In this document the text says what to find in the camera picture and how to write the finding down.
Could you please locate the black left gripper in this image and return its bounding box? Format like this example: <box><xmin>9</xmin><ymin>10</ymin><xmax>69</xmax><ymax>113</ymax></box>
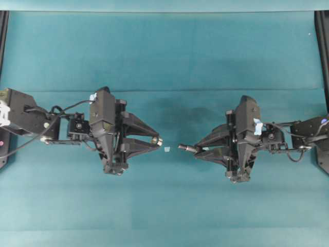
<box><xmin>99</xmin><ymin>99</ymin><xmax>160</xmax><ymax>175</ymax></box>

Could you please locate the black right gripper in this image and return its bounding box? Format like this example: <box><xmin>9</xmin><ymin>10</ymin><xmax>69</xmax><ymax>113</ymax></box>
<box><xmin>194</xmin><ymin>110</ymin><xmax>250</xmax><ymax>183</ymax></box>

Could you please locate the dark threaded metal shaft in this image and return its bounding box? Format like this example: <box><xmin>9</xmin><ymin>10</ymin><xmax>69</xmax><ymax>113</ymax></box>
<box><xmin>178</xmin><ymin>144</ymin><xmax>201</xmax><ymax>154</ymax></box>

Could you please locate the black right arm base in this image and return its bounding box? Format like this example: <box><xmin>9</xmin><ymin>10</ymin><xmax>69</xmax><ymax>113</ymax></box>
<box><xmin>315</xmin><ymin>10</ymin><xmax>328</xmax><ymax>111</ymax></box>

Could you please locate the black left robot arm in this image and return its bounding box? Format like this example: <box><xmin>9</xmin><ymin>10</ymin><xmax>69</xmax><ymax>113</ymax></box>
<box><xmin>1</xmin><ymin>86</ymin><xmax>163</xmax><ymax>175</ymax></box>

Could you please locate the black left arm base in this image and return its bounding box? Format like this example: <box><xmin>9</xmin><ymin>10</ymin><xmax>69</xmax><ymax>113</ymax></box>
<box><xmin>0</xmin><ymin>10</ymin><xmax>10</xmax><ymax>74</ymax></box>

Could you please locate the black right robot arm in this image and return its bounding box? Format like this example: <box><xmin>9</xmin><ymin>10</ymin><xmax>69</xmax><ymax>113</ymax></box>
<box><xmin>189</xmin><ymin>111</ymin><xmax>328</xmax><ymax>183</ymax></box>

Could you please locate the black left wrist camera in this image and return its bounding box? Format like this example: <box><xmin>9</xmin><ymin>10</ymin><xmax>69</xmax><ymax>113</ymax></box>
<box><xmin>89</xmin><ymin>86</ymin><xmax>115</xmax><ymax>146</ymax></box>

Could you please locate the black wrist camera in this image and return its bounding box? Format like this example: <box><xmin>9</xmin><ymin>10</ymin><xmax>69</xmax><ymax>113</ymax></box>
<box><xmin>235</xmin><ymin>95</ymin><xmax>261</xmax><ymax>144</ymax></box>
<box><xmin>89</xmin><ymin>86</ymin><xmax>115</xmax><ymax>146</ymax></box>

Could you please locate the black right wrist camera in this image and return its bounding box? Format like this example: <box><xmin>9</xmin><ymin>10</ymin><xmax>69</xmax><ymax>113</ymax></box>
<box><xmin>235</xmin><ymin>95</ymin><xmax>261</xmax><ymax>144</ymax></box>

